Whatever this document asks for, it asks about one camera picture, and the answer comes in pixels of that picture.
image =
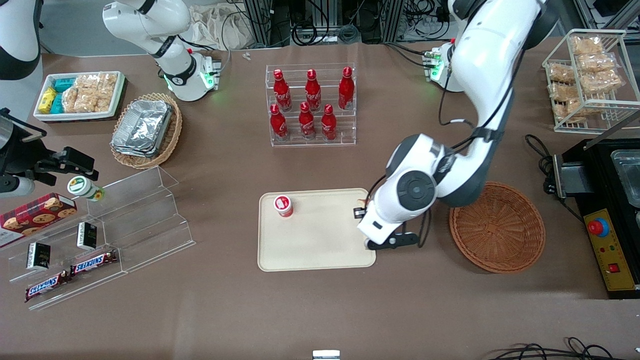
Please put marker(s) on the clear acrylic bottle rack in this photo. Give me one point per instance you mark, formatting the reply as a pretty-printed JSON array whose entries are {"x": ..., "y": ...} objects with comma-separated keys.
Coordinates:
[{"x": 312, "y": 142}]

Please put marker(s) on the aluminium frame rack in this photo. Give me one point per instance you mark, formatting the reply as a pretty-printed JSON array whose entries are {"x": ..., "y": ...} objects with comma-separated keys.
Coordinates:
[{"x": 262, "y": 20}]

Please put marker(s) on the red emergency stop button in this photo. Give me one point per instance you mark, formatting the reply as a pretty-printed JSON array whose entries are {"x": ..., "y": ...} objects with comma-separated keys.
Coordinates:
[{"x": 598, "y": 227}]

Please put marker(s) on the yellow snack packet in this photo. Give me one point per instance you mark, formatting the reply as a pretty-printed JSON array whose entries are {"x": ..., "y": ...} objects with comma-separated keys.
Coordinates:
[{"x": 47, "y": 100}]

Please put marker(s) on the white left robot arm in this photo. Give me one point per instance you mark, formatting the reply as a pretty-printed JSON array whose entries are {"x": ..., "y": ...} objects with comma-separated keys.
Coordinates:
[{"x": 480, "y": 50}]

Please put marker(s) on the brown round wicker basket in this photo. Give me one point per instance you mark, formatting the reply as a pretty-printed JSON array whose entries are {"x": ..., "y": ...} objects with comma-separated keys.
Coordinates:
[{"x": 500, "y": 230}]

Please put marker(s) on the white cloth bag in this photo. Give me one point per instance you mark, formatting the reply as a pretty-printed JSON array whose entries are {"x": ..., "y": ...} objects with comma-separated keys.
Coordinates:
[{"x": 215, "y": 27}]

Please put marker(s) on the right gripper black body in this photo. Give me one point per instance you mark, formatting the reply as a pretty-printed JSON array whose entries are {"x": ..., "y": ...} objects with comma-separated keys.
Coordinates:
[{"x": 24, "y": 156}]

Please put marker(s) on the red tartan cookie box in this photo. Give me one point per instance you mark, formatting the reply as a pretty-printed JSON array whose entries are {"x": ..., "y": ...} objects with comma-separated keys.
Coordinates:
[{"x": 35, "y": 215}]

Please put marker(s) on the red cola bottle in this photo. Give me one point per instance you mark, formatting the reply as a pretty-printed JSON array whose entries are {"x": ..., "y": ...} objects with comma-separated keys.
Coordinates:
[
  {"x": 307, "y": 124},
  {"x": 313, "y": 92},
  {"x": 328, "y": 125},
  {"x": 278, "y": 125},
  {"x": 346, "y": 90},
  {"x": 282, "y": 92}
]

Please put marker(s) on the beige plastic serving tray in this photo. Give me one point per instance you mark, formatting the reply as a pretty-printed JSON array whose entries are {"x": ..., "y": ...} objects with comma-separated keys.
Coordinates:
[{"x": 320, "y": 245}]

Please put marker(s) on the Snickers chocolate bar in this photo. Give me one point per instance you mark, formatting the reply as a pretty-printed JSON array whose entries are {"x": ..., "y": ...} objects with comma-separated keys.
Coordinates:
[
  {"x": 94, "y": 262},
  {"x": 46, "y": 286}
]

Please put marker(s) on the steel appliance pan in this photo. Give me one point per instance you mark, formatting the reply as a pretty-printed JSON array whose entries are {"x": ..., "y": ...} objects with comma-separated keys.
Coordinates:
[{"x": 627, "y": 175}]

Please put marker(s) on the black countertop appliance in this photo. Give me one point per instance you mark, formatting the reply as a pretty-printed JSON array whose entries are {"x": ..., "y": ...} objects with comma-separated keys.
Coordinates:
[{"x": 600, "y": 175}]

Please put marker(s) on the red white yogurt cup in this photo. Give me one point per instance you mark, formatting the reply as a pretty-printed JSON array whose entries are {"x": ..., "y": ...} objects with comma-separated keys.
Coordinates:
[{"x": 283, "y": 205}]

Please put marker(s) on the yellow control panel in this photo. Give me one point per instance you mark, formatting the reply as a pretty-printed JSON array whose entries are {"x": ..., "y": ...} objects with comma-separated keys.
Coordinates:
[{"x": 615, "y": 255}]

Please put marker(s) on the clear rice cracker pack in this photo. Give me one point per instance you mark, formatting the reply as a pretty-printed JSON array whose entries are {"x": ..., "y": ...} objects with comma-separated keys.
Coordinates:
[
  {"x": 586, "y": 45},
  {"x": 107, "y": 87},
  {"x": 596, "y": 63},
  {"x": 80, "y": 101},
  {"x": 565, "y": 92},
  {"x": 87, "y": 81},
  {"x": 561, "y": 73},
  {"x": 600, "y": 82}
]

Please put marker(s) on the light wicker oval basket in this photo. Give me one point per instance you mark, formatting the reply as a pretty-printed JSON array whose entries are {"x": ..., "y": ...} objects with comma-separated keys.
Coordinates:
[{"x": 167, "y": 142}]

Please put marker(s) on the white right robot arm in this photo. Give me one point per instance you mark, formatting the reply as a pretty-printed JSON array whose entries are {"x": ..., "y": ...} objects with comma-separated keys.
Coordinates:
[{"x": 150, "y": 25}]

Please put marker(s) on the white table edge bracket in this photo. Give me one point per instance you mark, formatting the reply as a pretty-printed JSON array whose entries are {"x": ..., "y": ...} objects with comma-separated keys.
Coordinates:
[{"x": 326, "y": 355}]

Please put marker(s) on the small black white box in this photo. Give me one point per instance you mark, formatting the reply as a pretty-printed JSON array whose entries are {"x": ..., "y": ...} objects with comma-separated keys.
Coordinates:
[
  {"x": 38, "y": 256},
  {"x": 87, "y": 236}
]

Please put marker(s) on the green sunflower yogurt cup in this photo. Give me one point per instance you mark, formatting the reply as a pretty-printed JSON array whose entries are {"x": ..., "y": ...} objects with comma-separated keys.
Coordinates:
[{"x": 81, "y": 185}]

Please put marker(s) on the white rectangular snack bin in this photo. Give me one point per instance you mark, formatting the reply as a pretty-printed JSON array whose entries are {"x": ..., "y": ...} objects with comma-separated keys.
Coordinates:
[{"x": 75, "y": 117}]

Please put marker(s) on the clear acrylic tiered stand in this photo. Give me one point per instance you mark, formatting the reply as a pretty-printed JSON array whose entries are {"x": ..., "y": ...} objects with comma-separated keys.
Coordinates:
[{"x": 145, "y": 220}]

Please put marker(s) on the teal snack packet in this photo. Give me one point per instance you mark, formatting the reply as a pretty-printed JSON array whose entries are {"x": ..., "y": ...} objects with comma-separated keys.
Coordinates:
[
  {"x": 64, "y": 84},
  {"x": 57, "y": 104}
]

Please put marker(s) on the aluminium foil container stack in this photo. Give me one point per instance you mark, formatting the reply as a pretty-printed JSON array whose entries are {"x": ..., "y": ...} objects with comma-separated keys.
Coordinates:
[{"x": 142, "y": 127}]

